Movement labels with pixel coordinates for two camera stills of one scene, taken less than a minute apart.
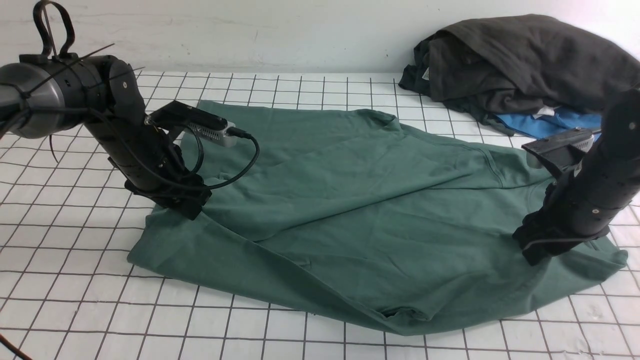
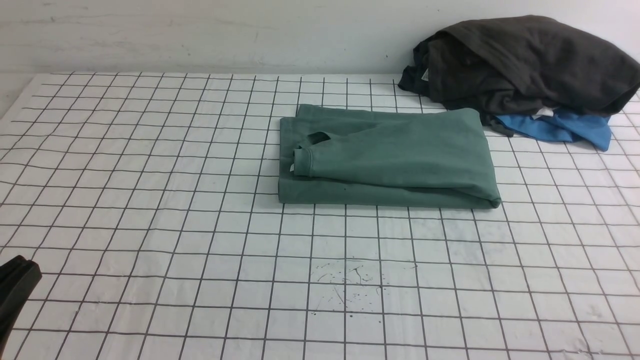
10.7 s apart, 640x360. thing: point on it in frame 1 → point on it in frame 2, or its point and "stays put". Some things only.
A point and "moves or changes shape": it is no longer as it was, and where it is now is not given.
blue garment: (563, 120) stays put
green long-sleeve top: (329, 211) moves or changes shape
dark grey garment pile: (520, 64) stays put
